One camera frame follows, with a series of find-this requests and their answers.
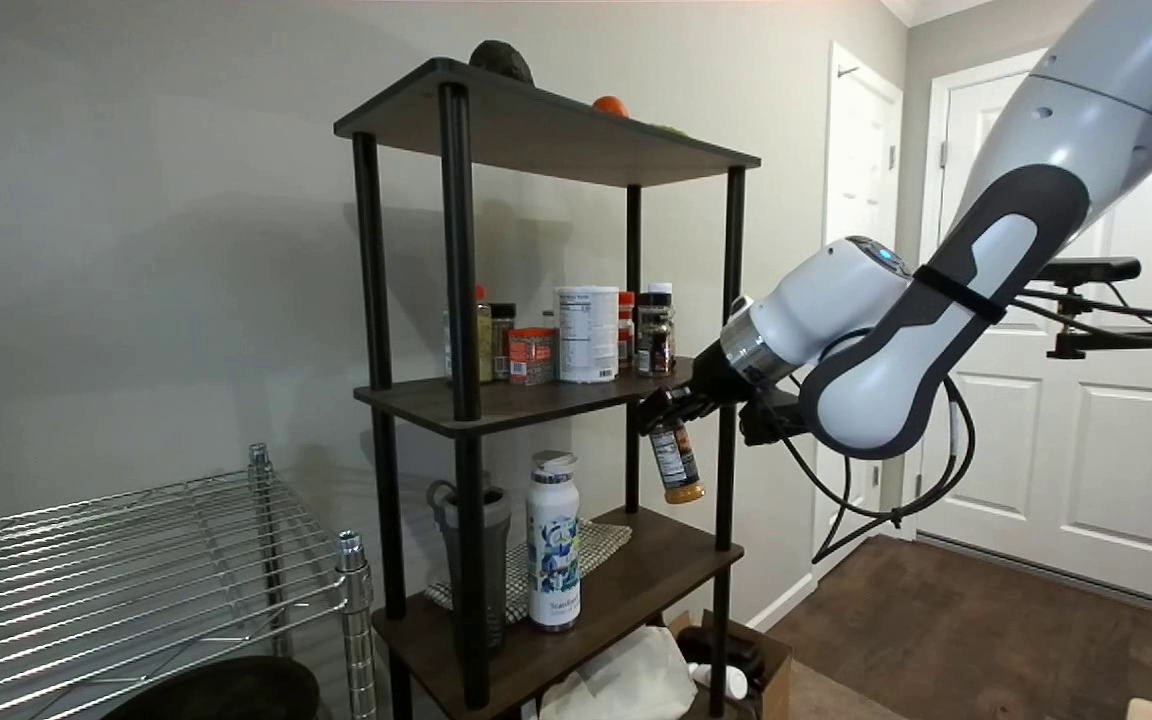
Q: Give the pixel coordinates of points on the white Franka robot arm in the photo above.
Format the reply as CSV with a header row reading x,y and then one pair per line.
x,y
869,384

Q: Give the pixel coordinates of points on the white panel door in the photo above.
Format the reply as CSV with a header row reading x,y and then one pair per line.
x,y
1110,465

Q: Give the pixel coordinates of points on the black round bowl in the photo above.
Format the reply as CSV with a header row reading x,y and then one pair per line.
x,y
216,689

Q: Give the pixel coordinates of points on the dark wood metal shelf unit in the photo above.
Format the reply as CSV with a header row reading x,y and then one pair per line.
x,y
457,266

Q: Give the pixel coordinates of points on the red-cap spice bottle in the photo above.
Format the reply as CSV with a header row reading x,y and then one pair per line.
x,y
484,341

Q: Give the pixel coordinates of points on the white patterned water bottle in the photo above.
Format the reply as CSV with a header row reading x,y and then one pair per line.
x,y
553,546

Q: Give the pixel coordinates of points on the brown cardboard box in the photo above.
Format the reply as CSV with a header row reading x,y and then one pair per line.
x,y
828,694

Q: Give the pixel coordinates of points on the black-cap spice bottle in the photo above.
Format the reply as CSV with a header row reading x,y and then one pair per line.
x,y
652,341

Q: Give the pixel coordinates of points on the narrow white door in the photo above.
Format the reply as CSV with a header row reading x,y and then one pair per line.
x,y
862,160

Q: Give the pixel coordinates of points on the small orange jar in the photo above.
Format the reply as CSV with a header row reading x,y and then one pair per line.
x,y
532,356

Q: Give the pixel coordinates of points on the black rounded object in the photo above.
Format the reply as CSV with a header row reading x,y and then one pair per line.
x,y
503,62

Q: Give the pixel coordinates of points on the white bag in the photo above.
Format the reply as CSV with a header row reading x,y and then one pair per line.
x,y
617,682

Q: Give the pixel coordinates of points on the orange ball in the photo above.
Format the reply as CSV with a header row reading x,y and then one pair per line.
x,y
611,104

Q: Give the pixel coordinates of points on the dark grey tumbler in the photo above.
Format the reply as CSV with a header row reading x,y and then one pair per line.
x,y
496,560

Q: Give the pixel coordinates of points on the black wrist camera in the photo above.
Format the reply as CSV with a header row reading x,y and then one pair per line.
x,y
772,417

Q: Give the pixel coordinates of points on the white cylindrical canister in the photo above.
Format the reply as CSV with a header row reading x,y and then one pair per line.
x,y
590,333

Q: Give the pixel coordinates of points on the orange-cap spice bottle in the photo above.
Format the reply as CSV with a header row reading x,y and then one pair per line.
x,y
677,465

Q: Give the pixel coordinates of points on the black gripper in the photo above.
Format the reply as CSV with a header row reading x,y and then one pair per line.
x,y
723,395

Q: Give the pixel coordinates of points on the red spice bottle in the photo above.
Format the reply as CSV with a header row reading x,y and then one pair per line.
x,y
627,333

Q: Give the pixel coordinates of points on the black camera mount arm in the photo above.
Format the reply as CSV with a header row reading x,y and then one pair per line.
x,y
1099,269

